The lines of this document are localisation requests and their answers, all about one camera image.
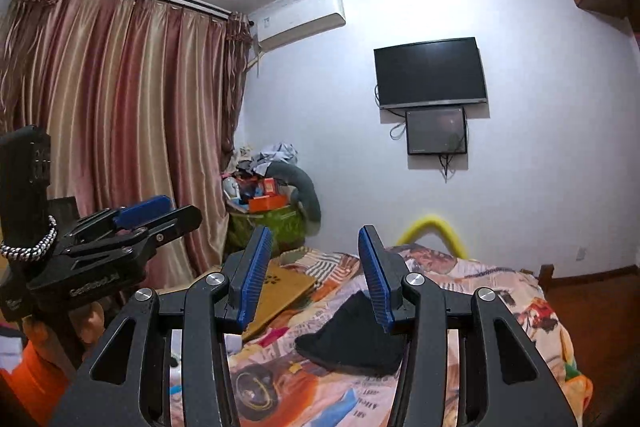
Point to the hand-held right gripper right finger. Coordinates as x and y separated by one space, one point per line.
375 277

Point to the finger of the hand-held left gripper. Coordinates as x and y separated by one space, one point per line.
142 211
170 227

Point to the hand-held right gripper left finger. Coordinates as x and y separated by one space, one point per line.
257 272

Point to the black pants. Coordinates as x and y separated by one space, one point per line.
345 342

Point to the person's left hand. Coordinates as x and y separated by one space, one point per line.
90 314

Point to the brown cardboard sheet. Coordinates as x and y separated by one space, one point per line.
285 287

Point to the green patterned bag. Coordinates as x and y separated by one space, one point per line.
280 227

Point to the orange box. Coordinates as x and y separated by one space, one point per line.
267 203

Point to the yellow foam tube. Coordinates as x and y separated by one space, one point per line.
450 232

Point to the pink striped curtain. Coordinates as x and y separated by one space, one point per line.
125 107

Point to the pile of clothes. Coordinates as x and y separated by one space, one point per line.
272 154

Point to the printed blanket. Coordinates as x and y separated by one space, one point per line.
500 307

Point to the white air conditioner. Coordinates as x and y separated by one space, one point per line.
300 19

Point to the small black wall monitor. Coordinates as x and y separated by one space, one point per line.
435 129

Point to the wooden bed post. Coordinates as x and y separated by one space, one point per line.
546 277

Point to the wall socket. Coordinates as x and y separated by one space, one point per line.
580 254

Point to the black wall television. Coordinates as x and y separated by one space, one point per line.
430 72

